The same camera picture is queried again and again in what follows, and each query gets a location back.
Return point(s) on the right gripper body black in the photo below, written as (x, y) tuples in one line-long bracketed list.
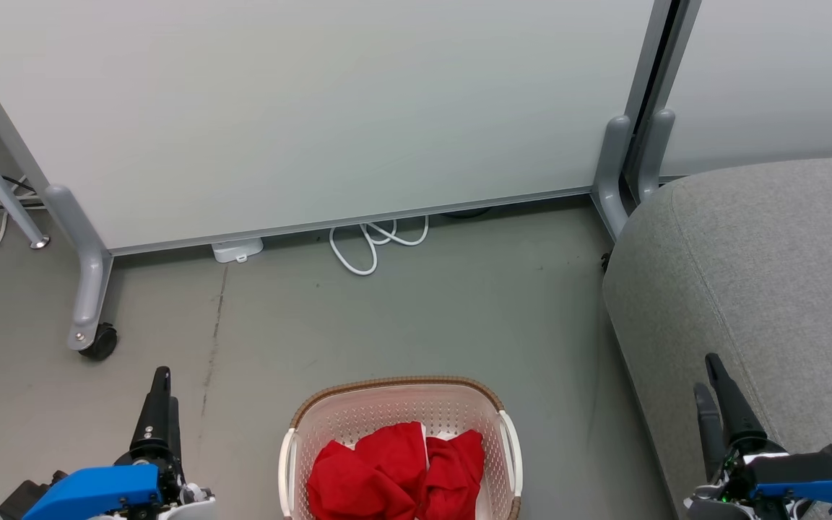
[(730, 482)]

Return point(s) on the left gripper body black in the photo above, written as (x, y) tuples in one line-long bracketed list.
[(150, 456)]

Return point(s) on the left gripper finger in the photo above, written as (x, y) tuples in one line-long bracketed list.
[(154, 419), (174, 433)]

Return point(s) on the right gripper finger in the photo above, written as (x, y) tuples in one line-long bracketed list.
[(710, 433), (735, 404)]

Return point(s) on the red cloth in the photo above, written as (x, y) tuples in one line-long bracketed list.
[(387, 469)]

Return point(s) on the grey fabric sofa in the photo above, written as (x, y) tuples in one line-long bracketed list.
[(763, 289)]

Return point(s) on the large black caster wheel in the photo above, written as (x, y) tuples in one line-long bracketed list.
[(102, 342)]

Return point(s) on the long grey partition foot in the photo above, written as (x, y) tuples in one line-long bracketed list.
[(91, 274)]

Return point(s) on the white power adapter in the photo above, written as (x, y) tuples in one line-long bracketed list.
[(237, 249)]

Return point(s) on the white laundry basket brown rim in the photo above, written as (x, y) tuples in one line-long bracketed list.
[(401, 401)]

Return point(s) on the short grey partition foot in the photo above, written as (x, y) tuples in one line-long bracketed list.
[(609, 180), (653, 152)]

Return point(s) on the narrow white partition panel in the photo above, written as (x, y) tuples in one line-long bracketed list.
[(784, 72)]

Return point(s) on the large white partition panel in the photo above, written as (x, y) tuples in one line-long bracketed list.
[(315, 108)]

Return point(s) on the left blue camera mount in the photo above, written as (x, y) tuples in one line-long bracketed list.
[(94, 491)]

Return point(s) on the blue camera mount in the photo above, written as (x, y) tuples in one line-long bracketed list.
[(94, 491), (813, 473)]

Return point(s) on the right blue camera mount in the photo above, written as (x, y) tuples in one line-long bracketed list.
[(813, 473)]

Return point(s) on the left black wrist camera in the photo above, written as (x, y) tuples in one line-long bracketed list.
[(22, 497)]

